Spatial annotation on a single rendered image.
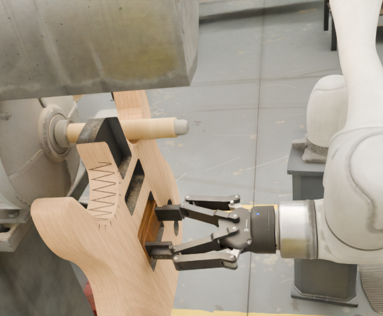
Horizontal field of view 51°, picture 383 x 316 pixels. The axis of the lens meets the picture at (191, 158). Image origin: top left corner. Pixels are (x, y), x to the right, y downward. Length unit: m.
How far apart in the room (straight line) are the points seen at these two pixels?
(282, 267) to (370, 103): 1.56
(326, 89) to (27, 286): 1.02
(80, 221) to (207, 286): 1.57
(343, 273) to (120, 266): 1.33
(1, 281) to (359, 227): 0.67
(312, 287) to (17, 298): 1.29
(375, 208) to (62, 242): 0.34
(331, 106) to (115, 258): 0.98
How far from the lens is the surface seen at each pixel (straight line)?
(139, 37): 0.42
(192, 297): 1.98
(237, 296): 1.96
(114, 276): 0.57
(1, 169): 0.64
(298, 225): 0.62
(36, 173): 0.68
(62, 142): 0.70
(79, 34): 0.44
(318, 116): 1.41
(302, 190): 1.52
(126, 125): 0.65
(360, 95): 0.57
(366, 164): 0.45
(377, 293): 2.00
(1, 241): 0.77
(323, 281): 1.86
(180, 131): 0.63
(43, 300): 1.02
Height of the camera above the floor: 1.56
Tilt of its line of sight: 33 degrees down
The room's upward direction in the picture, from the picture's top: 11 degrees counter-clockwise
